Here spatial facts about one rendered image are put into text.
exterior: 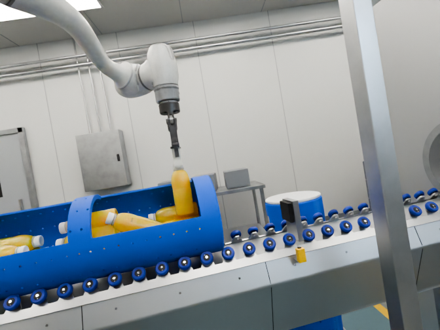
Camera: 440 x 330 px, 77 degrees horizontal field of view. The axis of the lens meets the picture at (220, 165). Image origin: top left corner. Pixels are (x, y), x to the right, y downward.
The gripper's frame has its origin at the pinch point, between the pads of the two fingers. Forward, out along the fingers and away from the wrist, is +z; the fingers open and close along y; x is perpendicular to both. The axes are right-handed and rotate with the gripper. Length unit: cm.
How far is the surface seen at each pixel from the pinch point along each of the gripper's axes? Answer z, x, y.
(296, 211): 26.8, -40.7, -4.3
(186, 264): 35.5, 2.7, -11.0
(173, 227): 22.0, 4.9, -13.8
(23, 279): 29, 50, -13
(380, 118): -2, -56, -35
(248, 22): -196, -142, 306
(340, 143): 7, -256, 293
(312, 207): 32, -58, 18
